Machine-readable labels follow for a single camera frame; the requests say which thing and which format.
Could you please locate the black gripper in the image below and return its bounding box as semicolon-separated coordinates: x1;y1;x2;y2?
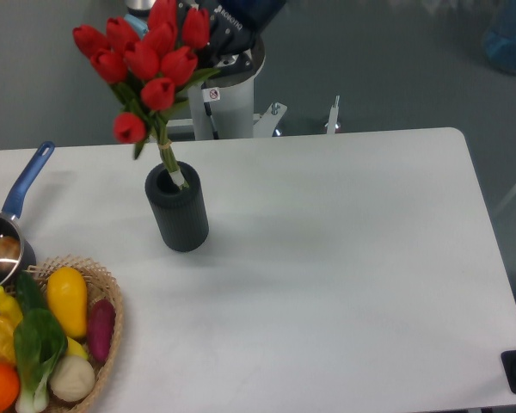
177;1;257;59

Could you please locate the red tulip bouquet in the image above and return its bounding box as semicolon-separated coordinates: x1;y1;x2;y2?
72;1;216;190

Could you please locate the dark grey ribbed vase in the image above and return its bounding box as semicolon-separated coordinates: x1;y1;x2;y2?
144;162;209;252

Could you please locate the blue transparent container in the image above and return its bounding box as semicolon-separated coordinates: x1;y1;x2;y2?
482;1;516;75

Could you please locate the woven bamboo basket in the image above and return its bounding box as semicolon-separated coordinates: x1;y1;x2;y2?
28;255;124;412

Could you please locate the yellow squash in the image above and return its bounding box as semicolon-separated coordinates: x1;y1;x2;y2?
46;267;88;340

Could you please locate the bread roll in pan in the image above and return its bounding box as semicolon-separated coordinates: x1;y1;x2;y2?
0;236;21;272

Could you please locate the purple eggplant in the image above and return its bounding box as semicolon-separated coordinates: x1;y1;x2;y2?
87;299;116;363

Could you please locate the small yellow pepper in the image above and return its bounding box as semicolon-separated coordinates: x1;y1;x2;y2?
0;286;23;327

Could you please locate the green bok choy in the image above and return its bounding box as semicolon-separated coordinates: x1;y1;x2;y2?
14;272;67;412

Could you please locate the white garlic bulb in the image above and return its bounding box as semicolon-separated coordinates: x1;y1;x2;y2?
49;355;95;403

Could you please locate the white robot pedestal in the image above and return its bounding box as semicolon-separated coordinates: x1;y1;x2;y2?
124;0;289;140

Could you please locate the white table clamp bracket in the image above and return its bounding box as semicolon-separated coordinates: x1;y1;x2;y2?
325;95;341;134

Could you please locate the blue handled saucepan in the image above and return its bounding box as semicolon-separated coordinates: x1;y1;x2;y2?
0;141;55;287

